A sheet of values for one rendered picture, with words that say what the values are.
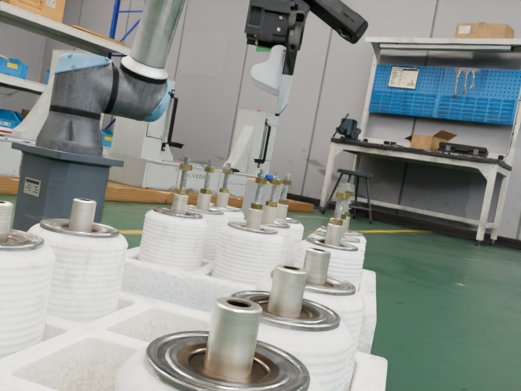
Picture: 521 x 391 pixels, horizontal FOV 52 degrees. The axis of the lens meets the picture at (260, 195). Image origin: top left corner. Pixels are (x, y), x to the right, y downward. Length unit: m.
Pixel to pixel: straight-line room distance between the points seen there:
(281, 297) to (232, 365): 0.12
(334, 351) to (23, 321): 0.23
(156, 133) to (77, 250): 3.07
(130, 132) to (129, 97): 2.28
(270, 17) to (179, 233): 0.33
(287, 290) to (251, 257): 0.40
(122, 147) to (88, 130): 2.35
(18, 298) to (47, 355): 0.05
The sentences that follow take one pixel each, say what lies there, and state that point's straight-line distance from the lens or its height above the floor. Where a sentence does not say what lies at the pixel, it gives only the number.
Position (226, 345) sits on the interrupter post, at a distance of 0.24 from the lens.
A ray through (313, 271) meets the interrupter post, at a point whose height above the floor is 0.26.
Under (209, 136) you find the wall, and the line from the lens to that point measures 7.40.
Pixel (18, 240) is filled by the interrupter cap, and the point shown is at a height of 0.25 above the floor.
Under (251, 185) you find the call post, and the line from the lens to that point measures 1.18.
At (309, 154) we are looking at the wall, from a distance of 6.49.
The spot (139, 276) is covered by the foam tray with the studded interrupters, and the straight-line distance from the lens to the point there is 0.78.
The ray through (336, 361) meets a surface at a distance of 0.35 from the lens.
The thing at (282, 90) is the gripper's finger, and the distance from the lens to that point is 0.76.
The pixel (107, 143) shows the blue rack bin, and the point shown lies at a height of 0.30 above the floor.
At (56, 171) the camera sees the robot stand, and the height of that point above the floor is 0.25.
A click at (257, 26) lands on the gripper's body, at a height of 0.53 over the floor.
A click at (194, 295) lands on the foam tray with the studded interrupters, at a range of 0.75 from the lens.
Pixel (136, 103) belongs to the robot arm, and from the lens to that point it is 1.34.
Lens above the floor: 0.34
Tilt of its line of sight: 3 degrees down
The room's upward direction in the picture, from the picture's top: 10 degrees clockwise
